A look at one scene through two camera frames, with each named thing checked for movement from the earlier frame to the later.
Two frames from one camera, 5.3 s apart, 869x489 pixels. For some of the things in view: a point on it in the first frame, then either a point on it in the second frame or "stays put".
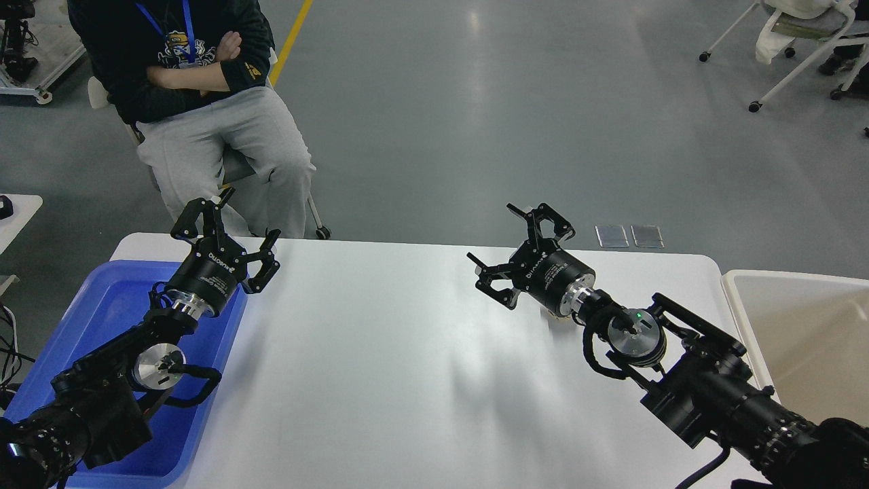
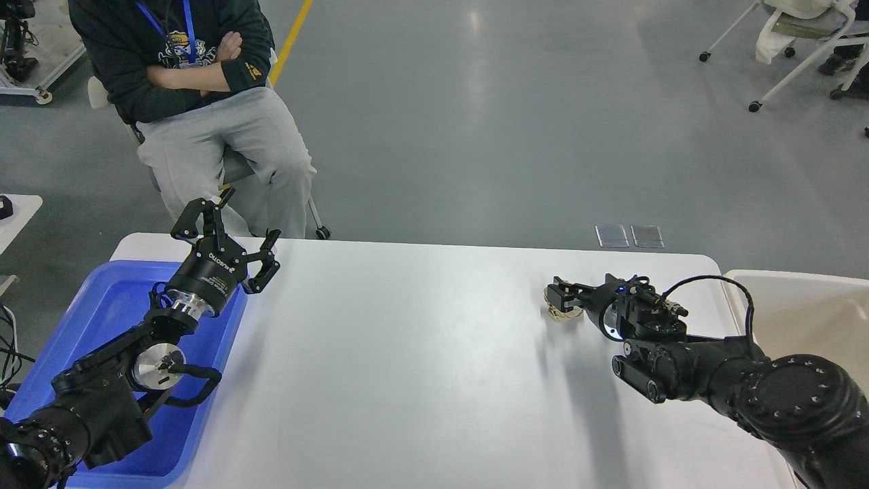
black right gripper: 540,269 to 605,303
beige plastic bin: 810,335 stays put
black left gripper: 214,266 stays put
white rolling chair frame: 832,25 stays put
